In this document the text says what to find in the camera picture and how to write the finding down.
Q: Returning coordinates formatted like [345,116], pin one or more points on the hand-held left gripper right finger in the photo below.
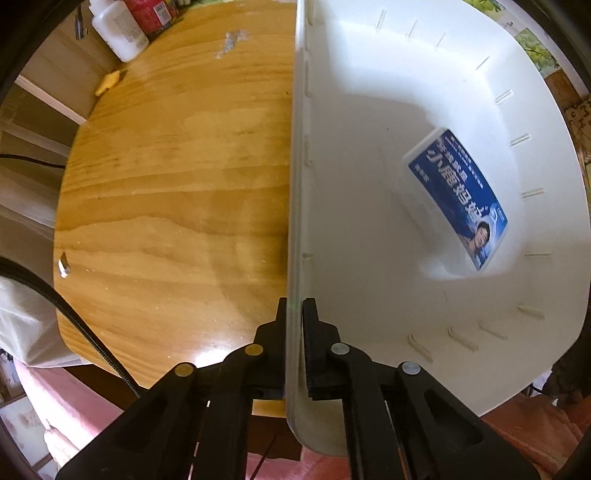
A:
[311,350]

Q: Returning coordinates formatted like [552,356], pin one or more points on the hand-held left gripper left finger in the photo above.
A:
[277,350]

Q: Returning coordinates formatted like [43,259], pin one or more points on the blue dental floss box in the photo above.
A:
[457,194]

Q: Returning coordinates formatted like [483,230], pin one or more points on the white plastic storage bin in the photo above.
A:
[369,138]

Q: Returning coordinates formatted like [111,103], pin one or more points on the small metal clip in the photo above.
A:
[63,266]

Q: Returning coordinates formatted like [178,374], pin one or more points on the pink blanket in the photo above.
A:
[531,434]

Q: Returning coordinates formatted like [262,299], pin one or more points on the white cloth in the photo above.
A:
[23,323]

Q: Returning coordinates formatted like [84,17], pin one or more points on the small yellow eraser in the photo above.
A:
[108,83]

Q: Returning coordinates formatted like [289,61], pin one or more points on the beige letter print bag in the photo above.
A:
[579,124]

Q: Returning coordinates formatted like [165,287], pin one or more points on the white plastic bottle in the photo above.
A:
[120,32]

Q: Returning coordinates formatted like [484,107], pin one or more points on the red printed box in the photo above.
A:
[150,14]

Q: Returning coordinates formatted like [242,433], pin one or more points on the brown cardboard sheet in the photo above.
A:
[561,87]

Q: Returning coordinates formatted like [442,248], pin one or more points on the green grape print poster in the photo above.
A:
[535,50]

